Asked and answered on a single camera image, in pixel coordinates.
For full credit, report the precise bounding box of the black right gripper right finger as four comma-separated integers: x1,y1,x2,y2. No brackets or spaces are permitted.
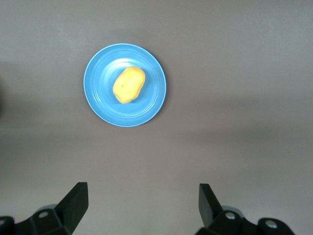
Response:
195,183,297,235

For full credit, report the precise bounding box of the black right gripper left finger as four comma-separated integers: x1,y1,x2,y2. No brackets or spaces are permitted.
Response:
0,182,89,235

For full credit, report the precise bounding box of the yellow potato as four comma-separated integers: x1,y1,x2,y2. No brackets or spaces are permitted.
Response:
112,66,146,104

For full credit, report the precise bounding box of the blue round plate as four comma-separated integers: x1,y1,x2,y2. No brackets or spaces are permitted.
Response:
83,43,167,127

